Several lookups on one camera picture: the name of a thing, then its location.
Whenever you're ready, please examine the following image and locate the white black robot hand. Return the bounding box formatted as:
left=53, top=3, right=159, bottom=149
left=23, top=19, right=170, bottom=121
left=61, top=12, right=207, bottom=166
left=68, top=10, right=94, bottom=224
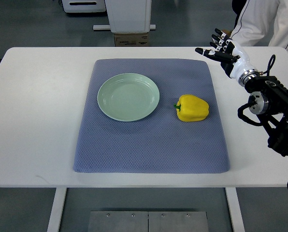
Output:
left=195, top=29, right=259, bottom=86

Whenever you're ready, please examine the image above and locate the yellow bell pepper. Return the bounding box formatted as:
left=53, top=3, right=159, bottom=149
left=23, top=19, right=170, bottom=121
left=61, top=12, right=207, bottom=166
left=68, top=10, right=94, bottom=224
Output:
left=173, top=94, right=209, bottom=122

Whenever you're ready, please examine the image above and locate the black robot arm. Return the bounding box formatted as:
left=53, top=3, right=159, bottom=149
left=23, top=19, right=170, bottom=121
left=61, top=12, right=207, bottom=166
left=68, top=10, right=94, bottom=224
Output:
left=238, top=55, right=288, bottom=157

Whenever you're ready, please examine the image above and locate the light green plate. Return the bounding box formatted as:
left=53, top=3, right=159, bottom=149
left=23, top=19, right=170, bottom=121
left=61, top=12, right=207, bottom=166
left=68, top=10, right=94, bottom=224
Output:
left=97, top=73, right=160, bottom=122

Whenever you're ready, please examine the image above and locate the person in white jacket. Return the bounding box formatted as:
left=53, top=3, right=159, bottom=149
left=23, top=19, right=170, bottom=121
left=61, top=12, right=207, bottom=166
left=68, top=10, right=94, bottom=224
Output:
left=231, top=0, right=288, bottom=52

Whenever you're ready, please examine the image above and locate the cardboard box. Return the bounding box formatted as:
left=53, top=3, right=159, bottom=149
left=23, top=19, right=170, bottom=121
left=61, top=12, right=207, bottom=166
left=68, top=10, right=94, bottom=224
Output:
left=114, top=32, right=149, bottom=47

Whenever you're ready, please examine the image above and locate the blue quilted mat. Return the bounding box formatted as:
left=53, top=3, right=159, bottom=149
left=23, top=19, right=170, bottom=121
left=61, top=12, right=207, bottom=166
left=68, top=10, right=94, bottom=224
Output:
left=73, top=58, right=230, bottom=174

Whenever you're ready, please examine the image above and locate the right white table leg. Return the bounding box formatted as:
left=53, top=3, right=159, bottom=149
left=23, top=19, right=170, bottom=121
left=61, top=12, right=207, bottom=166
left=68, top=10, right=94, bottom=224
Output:
left=225, top=187, right=245, bottom=232

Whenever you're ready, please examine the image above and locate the white table leg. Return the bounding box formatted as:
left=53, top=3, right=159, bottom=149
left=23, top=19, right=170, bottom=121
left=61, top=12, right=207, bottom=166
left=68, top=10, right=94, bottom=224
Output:
left=225, top=187, right=245, bottom=232
left=47, top=187, right=67, bottom=232

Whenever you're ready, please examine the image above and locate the white machine with slot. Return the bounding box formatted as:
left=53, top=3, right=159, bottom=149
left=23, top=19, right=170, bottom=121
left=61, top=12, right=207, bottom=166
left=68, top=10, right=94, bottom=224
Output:
left=62, top=0, right=106, bottom=13

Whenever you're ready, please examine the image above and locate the left white table leg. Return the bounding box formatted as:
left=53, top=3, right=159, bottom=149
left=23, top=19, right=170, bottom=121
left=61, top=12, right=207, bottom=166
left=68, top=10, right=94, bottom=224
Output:
left=47, top=187, right=67, bottom=232

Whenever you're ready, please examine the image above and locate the white pedestal stand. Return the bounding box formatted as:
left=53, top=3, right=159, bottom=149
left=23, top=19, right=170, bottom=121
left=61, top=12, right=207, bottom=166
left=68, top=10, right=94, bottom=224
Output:
left=93, top=0, right=156, bottom=33

